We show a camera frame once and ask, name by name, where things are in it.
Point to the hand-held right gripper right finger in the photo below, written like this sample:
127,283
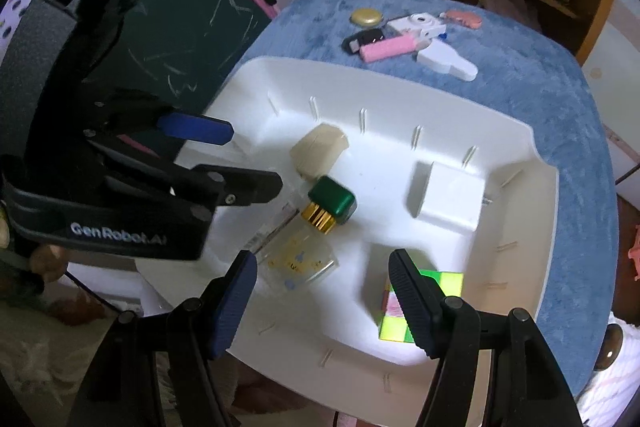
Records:
415,302

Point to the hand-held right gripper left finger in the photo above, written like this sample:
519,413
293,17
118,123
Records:
235,302

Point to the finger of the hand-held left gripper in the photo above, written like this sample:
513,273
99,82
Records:
197,128
250,184

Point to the colourful puzzle cube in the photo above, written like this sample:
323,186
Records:
445,289

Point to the perfume bottle green cap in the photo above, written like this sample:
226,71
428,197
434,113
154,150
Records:
332,199
300,264

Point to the white plastic tray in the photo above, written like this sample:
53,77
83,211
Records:
380,232

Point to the beige block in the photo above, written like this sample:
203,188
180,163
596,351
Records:
320,149

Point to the white charger adapter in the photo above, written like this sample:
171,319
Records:
445,194

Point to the small black device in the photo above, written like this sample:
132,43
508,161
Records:
362,39

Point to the pink rectangular case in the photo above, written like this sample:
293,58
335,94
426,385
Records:
385,49

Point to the round gold tin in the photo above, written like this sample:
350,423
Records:
366,17

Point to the white plastic dispenser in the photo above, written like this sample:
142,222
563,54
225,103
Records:
442,57

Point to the white toy camera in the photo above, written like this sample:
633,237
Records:
417,24

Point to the pink correction tape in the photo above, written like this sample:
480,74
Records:
462,18

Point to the person's left hand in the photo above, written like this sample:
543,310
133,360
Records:
47,264

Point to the pink framed chalkboard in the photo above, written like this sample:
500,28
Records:
210,32

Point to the white quilt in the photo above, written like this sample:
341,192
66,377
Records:
600,397

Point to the blue plush tablecloth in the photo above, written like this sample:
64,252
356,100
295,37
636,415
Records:
550,107

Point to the flowered sliding wardrobe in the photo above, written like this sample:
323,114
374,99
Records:
615,82

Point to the pink folded cloth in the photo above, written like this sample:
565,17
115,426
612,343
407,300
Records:
505,4

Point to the wooden bed post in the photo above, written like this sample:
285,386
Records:
610,347

